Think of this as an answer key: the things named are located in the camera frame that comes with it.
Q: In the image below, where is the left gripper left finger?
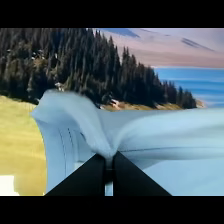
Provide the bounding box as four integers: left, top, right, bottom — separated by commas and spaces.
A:
44, 153, 107, 197

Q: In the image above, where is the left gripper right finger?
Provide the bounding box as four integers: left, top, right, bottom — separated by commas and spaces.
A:
112, 151, 173, 197

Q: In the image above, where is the light blue garment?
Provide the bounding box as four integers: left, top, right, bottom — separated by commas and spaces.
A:
30, 88, 224, 197

